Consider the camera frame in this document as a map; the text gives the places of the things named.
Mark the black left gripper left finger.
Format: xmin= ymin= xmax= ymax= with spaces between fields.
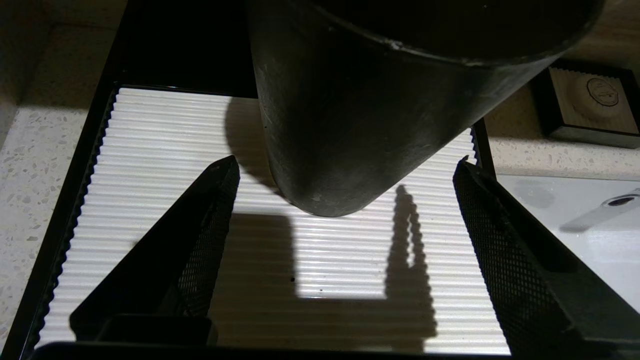
xmin=70 ymin=155 xmax=241 ymax=343

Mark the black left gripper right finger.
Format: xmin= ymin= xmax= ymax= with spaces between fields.
xmin=452 ymin=155 xmax=640 ymax=357

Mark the black tumbler cup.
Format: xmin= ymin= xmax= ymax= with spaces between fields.
xmin=247 ymin=0 xmax=606 ymax=218

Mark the black amenity box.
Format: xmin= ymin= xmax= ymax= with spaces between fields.
xmin=0 ymin=0 xmax=498 ymax=358

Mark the white ceramic sink basin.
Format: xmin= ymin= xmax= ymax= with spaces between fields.
xmin=497 ymin=174 xmax=640 ymax=313

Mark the white ribbed tray mat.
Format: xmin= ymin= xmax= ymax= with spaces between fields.
xmin=35 ymin=87 xmax=511 ymax=356

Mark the black square soap dish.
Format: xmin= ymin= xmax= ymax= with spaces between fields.
xmin=531 ymin=60 xmax=640 ymax=150

